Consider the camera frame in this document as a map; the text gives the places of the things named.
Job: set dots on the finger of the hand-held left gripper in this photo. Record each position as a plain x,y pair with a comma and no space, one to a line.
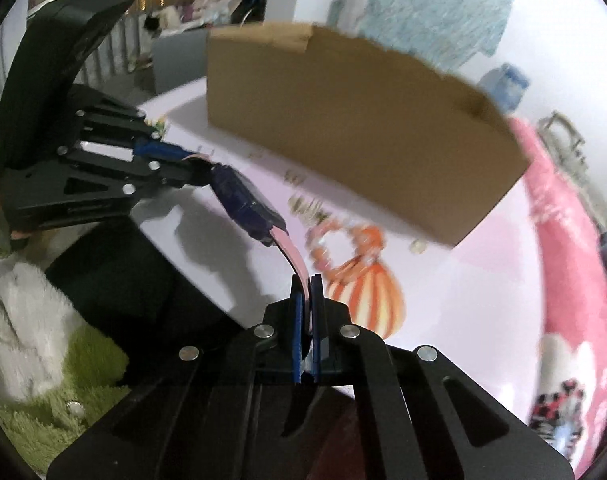
158,150
183,175

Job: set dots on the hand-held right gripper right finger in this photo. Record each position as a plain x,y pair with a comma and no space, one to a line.
317,330

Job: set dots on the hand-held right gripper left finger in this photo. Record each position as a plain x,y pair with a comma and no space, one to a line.
297,330

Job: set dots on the brown cardboard box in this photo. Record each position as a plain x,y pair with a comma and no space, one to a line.
358,125

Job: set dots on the white railing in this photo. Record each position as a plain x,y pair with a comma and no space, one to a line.
116,55

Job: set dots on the grey cabinet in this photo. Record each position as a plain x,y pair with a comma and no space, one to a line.
178,60

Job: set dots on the balloon print tablecloth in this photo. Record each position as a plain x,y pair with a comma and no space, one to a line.
433,300

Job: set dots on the green shaggy rug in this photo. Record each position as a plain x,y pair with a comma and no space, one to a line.
88,355

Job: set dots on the white fluffy cloth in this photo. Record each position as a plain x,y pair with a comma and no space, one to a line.
28,320

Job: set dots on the pink blanket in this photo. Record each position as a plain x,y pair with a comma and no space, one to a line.
568,270

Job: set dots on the blue water dispenser bottle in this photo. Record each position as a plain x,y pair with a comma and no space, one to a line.
508,82

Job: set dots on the wooden chair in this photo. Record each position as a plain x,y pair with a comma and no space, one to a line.
558,122

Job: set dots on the teal wall cloth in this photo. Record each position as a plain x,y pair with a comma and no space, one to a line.
423,5

